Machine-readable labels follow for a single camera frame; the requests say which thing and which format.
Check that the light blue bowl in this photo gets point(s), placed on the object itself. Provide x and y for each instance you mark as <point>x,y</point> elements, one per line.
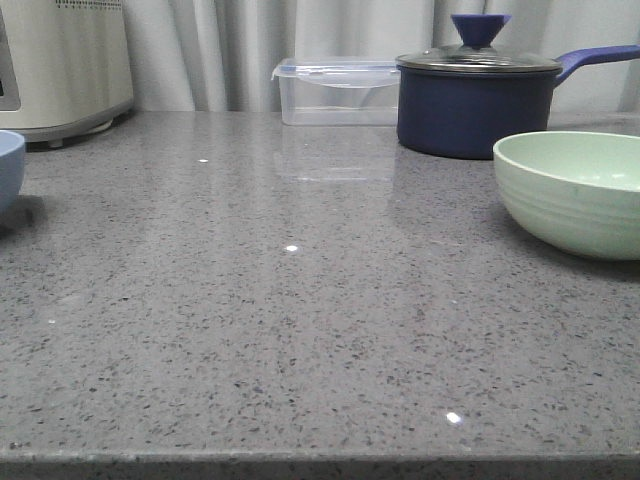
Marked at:
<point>12,167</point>

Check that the white curtain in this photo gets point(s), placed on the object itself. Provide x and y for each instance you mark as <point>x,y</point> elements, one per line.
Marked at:
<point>219,55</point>

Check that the clear plastic food container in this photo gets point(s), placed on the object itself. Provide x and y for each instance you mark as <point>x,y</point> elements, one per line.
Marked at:
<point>338,91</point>

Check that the white kitchen appliance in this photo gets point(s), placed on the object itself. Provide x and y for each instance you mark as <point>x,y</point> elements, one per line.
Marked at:
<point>65,68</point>

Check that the dark blue saucepan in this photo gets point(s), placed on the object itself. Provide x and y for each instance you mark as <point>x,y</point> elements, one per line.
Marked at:
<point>462,115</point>

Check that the glass lid blue knob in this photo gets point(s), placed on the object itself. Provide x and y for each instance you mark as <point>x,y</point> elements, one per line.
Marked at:
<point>476,53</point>

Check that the light green bowl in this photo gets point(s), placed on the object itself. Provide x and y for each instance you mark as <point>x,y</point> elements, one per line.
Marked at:
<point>578,191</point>

